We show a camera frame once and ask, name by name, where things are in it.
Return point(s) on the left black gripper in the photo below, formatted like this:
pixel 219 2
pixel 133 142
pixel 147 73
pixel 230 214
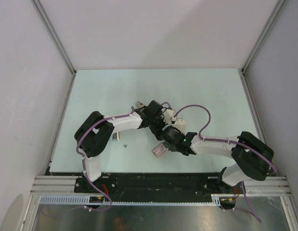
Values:
pixel 156 132

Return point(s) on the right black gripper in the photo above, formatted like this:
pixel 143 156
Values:
pixel 171 147

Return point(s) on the red staple box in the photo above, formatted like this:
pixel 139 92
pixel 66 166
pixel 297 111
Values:
pixel 158 151

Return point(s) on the black and cream stapler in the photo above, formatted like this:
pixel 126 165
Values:
pixel 140 105

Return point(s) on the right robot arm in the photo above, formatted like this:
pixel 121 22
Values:
pixel 252 157

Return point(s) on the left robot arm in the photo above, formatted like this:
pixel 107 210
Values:
pixel 94 134

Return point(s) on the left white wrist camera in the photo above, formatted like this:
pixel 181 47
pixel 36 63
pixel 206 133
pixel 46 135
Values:
pixel 169 116

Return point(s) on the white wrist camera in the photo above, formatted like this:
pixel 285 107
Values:
pixel 169 116
pixel 180 124

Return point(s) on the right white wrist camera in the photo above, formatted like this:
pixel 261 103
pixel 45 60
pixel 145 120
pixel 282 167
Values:
pixel 180 124

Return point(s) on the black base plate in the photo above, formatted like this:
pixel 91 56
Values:
pixel 161 188

